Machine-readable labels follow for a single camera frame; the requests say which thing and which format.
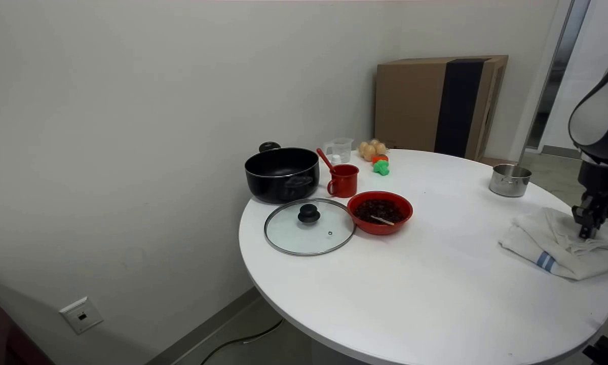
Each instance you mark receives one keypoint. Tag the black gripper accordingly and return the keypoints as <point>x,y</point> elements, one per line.
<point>601,201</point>

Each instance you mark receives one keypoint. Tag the white towel with blue stripes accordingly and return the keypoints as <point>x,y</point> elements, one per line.
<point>555,244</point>

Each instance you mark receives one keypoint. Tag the silver steel pot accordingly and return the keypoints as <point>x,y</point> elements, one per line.
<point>509,183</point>

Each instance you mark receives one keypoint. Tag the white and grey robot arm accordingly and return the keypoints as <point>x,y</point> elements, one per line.
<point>601,123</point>

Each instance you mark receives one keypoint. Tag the black cooking pot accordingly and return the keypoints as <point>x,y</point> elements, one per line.
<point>282,183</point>

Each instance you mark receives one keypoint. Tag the wooden spoon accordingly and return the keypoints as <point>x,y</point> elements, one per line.
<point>382,219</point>

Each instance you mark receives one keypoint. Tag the green toy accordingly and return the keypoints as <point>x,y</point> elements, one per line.
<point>382,168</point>

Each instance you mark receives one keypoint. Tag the flat cardboard box, dark band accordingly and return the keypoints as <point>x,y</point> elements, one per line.
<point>409,102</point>

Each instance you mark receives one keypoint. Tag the orange toy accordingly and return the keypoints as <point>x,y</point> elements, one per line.
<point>382,159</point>

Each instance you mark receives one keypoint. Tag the red bowl of beans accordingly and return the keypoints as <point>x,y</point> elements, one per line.
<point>366,203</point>

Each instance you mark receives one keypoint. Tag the beige toy eggs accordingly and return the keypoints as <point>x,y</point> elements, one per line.
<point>369,148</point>

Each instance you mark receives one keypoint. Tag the red mug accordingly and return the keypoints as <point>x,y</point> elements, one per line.
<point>345,183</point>

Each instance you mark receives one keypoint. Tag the clear measuring cup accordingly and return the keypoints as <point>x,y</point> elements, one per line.
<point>339,151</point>

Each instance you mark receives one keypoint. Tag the red plastic spoon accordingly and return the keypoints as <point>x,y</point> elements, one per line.
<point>325,159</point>

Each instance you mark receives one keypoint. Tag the glass lid with black knob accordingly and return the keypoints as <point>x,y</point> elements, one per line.
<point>316,236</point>

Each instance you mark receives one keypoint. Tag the white top maroon desk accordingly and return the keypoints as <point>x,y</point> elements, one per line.
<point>0,338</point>

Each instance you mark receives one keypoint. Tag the grey door frame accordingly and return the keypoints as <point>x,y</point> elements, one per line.
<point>555,81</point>

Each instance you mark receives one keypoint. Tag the white wall socket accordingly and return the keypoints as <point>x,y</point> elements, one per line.
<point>81,314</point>

